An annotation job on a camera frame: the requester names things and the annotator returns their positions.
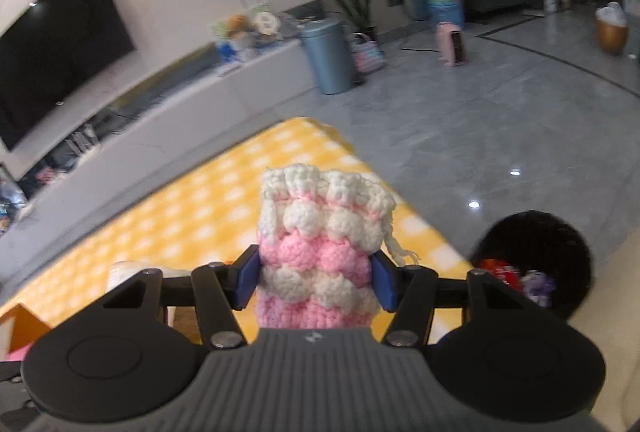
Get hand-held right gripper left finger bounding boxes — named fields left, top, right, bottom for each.
left=102, top=246, right=261, bottom=350

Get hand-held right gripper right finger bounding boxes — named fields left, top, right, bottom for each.
left=371, top=252, right=551, bottom=348

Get pink white crochet pouch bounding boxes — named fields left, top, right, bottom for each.
left=256, top=164, right=419, bottom=331

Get orange cardboard box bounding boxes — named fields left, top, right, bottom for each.
left=0, top=303, right=54, bottom=359

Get yellow checked tablecloth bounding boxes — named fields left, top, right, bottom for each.
left=0, top=117, right=469, bottom=349

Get black round waste bin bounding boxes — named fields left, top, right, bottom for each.
left=470, top=211, right=594, bottom=321

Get white marble television cabinet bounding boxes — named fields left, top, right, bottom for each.
left=0, top=36, right=321, bottom=243

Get pastel woven bag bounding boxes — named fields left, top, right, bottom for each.
left=347, top=32, right=386, bottom=74

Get blue metal trash bin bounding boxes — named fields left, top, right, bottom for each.
left=299, top=18, right=357, bottom=95

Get blue snack bag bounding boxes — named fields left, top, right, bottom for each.
left=0, top=177, right=28, bottom=233

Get pink heater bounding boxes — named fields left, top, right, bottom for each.
left=436, top=22, right=471, bottom=68

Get brown plush bear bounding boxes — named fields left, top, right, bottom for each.
left=225, top=14, right=251, bottom=48

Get toys on cabinet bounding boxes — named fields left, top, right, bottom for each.
left=207, top=2, right=271, bottom=43

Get golden bin with white bag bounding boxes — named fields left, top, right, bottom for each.
left=594, top=2, right=630, bottom=57

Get black wall television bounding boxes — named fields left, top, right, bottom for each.
left=0, top=0, right=136, bottom=152

